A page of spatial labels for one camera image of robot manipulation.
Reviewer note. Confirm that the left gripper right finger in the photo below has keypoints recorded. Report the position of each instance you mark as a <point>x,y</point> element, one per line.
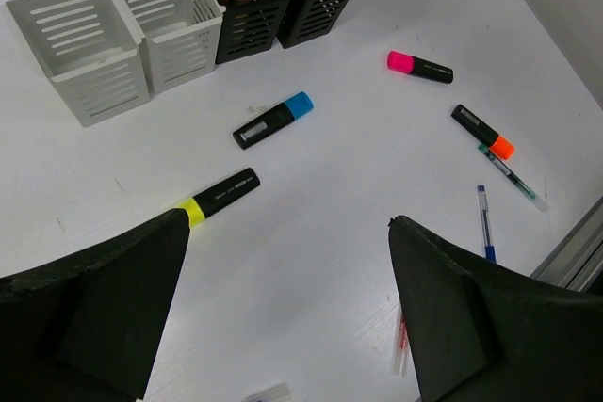
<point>481,332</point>

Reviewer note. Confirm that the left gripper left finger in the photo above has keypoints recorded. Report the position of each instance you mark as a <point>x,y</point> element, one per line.
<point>87,327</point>

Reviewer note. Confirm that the red pen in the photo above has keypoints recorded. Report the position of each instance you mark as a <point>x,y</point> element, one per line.
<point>401,347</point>

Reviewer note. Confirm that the blue pen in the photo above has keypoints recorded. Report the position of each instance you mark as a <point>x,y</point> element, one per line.
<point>489,248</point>

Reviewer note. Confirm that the green pen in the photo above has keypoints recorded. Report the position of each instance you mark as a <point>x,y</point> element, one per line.
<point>514,179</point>

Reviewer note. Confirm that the yellow highlighter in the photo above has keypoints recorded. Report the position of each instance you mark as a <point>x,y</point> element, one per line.
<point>217,197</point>

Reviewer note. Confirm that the orange highlighter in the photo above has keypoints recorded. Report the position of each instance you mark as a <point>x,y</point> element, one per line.
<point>482,132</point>

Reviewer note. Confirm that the dark purple pen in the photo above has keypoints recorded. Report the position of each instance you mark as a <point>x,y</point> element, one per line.
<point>277,393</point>

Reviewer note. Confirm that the pink highlighter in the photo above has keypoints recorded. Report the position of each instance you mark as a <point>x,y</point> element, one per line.
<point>419,67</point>

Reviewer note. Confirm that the blue highlighter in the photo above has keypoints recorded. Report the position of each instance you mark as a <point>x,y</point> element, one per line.
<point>273,120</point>

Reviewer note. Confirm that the left white slotted container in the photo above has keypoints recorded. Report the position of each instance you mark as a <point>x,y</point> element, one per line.
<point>86,49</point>

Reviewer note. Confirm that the white slotted container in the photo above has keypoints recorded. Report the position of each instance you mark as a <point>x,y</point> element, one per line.
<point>179,39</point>
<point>86,49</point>

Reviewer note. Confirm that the left black slotted container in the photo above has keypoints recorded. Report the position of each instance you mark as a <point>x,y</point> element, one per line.
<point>249,27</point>

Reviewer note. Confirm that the aluminium frame rail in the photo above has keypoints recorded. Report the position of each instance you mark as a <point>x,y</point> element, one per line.
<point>576,263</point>

